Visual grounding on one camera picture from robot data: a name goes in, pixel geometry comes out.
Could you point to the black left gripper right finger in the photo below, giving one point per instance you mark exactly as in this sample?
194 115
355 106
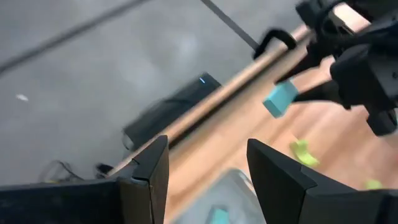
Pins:
280 193

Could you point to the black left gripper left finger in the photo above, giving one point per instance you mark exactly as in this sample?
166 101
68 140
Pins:
146 186

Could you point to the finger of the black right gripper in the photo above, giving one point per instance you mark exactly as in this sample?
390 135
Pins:
326 92
311 62

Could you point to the green arch foam block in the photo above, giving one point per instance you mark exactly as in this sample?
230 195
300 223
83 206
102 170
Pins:
303 155

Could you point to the blue foam block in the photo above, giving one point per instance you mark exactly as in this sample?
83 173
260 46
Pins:
280 99
219 217

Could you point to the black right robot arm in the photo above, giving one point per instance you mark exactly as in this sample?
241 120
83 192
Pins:
382 28

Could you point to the clear plastic bin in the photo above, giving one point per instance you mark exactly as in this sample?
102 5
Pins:
230 189

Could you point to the black box with blue light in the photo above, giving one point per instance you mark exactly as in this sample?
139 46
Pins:
174 115

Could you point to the black frame bracket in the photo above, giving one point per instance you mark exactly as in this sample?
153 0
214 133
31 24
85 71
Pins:
260 46

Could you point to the black aluminium table frame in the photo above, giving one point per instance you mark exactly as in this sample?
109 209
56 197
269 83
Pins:
214 116

